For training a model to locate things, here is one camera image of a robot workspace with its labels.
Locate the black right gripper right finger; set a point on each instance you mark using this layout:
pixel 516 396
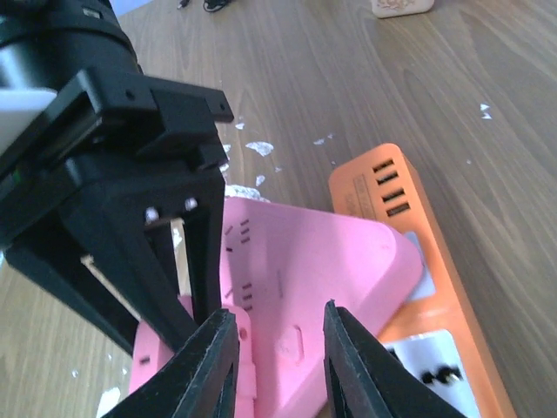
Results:
pixel 364 380

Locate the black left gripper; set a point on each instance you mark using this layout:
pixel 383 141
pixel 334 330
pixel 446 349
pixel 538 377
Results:
pixel 102 167

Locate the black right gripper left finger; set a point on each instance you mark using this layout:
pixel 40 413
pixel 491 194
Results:
pixel 200 380

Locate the orange power strip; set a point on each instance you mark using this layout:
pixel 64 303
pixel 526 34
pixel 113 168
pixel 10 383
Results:
pixel 435 335

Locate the pink triangular plug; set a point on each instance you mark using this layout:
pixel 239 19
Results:
pixel 279 266

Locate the wooden round-cornered block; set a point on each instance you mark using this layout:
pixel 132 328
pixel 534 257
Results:
pixel 398 8

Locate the pink square adapter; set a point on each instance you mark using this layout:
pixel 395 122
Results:
pixel 150 354

